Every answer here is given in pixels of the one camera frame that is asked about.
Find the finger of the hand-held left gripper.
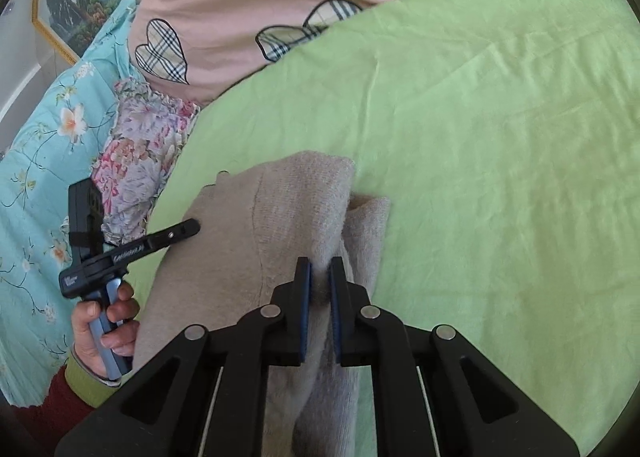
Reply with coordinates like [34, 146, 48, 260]
[142, 218, 202, 254]

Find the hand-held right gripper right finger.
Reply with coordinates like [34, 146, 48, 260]
[327, 257, 581, 457]

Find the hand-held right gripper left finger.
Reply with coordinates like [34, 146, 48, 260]
[54, 257, 313, 457]

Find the beige knitted sweater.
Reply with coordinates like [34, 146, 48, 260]
[132, 150, 392, 457]

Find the person's left forearm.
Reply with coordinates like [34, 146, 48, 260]
[10, 344, 123, 457]

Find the person's left hand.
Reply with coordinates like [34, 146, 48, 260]
[70, 282, 142, 378]

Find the teal floral blanket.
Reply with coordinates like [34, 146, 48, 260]
[0, 0, 151, 408]

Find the floral ruffled pillow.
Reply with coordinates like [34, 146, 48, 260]
[91, 77, 201, 248]

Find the green bed sheet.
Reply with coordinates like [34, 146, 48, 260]
[127, 0, 640, 457]

